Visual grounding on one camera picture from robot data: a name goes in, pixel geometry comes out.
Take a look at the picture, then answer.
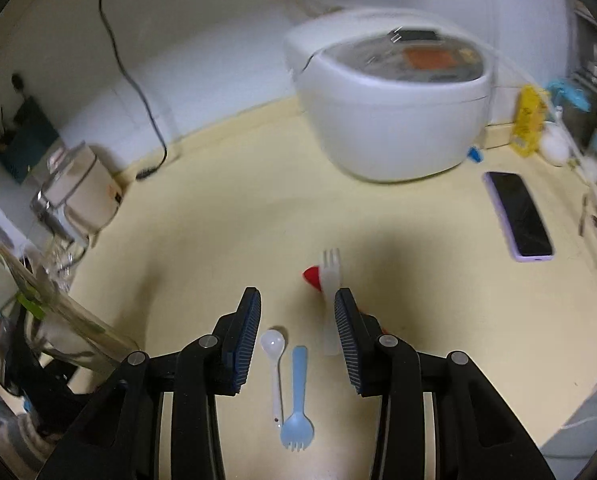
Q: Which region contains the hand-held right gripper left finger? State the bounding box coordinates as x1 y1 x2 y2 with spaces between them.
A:
37 287 262 480

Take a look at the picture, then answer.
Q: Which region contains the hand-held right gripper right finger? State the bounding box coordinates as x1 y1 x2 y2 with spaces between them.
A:
333 287 557 480

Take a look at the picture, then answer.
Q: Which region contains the white plastic spoon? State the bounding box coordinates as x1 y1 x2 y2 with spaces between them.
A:
260 330 288 429

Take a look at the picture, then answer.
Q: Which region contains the blue plastic spork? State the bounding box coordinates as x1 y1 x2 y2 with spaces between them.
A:
279 345 316 452

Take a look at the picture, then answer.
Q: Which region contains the translucent white plastic fork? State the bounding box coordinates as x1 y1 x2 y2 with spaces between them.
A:
319 247 344 356

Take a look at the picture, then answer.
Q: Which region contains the red plastic spoon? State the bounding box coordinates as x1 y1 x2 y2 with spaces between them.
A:
302 266 325 295

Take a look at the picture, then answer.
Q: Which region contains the large clear glass jar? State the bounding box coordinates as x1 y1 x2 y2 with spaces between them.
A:
0 220 140 376

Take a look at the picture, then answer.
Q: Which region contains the white electric kettle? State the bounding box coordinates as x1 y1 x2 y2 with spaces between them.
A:
58 144 130 237

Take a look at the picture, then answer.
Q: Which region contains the smartphone in lilac case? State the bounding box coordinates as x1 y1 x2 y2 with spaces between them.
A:
484 171 556 264

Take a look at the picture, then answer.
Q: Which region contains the white rice cooker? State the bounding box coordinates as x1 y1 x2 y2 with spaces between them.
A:
283 7 494 184

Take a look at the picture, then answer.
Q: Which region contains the white round object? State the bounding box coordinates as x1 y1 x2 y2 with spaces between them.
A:
538 122 572 166

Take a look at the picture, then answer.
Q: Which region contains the yellow packet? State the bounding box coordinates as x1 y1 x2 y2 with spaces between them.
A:
509 85 550 157

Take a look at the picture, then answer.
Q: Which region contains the light blue plastic object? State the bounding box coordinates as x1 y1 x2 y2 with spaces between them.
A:
548 79 592 114

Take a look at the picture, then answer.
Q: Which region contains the black power cable with plug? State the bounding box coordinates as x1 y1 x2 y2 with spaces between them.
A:
99 0 170 181

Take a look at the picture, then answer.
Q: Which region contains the teal wall box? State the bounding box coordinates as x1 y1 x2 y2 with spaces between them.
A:
0 97 62 187

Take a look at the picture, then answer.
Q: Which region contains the white cord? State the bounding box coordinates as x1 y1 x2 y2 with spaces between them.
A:
453 35 597 183

